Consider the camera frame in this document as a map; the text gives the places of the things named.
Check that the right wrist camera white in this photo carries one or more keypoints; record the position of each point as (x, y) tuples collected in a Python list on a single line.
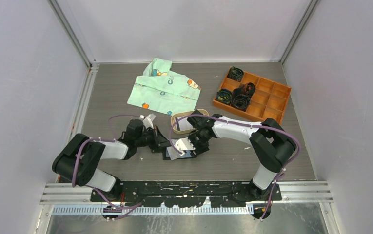
[(182, 145)]

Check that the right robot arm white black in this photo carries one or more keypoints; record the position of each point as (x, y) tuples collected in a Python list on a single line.
[(271, 145)]

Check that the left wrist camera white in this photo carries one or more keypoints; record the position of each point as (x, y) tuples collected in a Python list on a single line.
[(148, 120)]

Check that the orange compartment organizer tray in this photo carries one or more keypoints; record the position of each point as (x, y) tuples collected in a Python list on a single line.
[(270, 99)]

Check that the rolled dark belt back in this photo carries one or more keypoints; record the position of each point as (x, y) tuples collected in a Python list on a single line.
[(235, 73)]

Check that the rolled dark belt front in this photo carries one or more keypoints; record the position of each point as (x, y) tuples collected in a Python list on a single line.
[(224, 96)]

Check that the beige oval tray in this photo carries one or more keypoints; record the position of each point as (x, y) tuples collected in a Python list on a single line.
[(177, 116)]

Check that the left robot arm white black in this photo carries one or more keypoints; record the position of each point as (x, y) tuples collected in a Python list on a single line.
[(78, 161)]

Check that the rolled dark belt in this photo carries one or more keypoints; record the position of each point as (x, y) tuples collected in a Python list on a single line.
[(224, 96), (235, 73)]

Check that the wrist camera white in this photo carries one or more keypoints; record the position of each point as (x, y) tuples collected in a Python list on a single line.
[(182, 145), (148, 120)]

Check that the slotted metal cable duct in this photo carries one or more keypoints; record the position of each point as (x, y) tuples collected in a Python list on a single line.
[(102, 209)]

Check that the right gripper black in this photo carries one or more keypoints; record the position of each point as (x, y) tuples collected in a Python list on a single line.
[(199, 150)]

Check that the black leather card holder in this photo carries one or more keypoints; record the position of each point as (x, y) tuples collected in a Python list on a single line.
[(171, 154)]

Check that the green cartoon print cloth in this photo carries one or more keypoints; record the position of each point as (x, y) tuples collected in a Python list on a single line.
[(162, 90)]

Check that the white striped card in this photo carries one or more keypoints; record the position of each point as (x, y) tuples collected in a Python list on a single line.
[(183, 125)]

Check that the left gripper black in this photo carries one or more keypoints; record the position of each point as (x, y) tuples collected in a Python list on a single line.
[(159, 141)]

